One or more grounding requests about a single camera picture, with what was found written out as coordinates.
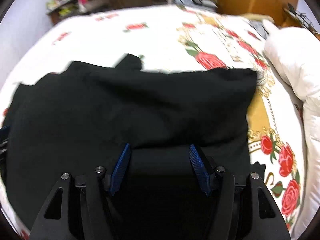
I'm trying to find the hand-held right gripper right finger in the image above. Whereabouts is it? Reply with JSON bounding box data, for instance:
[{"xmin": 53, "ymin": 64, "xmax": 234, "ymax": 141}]
[{"xmin": 189, "ymin": 144, "xmax": 292, "ymax": 240}]

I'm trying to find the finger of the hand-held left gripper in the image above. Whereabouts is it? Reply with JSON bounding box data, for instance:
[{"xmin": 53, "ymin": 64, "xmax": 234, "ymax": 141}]
[{"xmin": 0, "ymin": 126, "xmax": 10, "ymax": 155}]

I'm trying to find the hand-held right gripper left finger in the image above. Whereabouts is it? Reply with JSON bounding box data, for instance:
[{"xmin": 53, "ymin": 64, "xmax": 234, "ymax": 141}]
[{"xmin": 29, "ymin": 143, "xmax": 132, "ymax": 240}]

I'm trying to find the black coat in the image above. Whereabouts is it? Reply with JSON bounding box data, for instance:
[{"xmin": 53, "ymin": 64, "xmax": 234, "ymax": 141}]
[{"xmin": 2, "ymin": 54, "xmax": 265, "ymax": 240}]

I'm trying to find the floral bed blanket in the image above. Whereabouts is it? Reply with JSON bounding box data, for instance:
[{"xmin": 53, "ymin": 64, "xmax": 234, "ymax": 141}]
[{"xmin": 0, "ymin": 4, "xmax": 308, "ymax": 240}]

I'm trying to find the yellow green boxes stack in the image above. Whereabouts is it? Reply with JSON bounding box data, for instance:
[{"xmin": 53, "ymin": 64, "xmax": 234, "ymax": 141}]
[{"xmin": 47, "ymin": 1, "xmax": 80, "ymax": 17}]

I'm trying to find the white duvet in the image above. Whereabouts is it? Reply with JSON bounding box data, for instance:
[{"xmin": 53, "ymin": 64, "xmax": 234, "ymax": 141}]
[{"xmin": 264, "ymin": 20, "xmax": 320, "ymax": 240}]

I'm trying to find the grey garment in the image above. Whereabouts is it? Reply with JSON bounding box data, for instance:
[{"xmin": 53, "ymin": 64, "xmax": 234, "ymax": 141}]
[{"xmin": 250, "ymin": 20, "xmax": 268, "ymax": 37}]

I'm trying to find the wooden wardrobe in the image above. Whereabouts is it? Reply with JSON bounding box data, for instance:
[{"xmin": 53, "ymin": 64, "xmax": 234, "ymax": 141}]
[{"xmin": 216, "ymin": 0, "xmax": 299, "ymax": 27}]

